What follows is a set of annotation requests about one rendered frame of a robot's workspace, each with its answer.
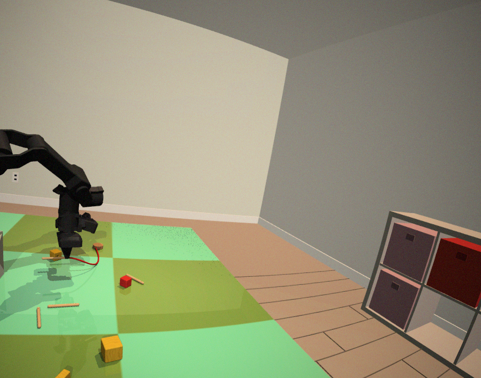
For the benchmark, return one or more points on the red block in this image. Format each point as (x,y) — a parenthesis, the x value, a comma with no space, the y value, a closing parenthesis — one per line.
(125,281)

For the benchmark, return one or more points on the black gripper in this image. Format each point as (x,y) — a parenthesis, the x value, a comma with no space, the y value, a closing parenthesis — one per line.
(67,223)

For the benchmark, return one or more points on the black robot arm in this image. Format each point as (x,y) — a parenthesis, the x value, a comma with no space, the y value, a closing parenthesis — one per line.
(78,189)

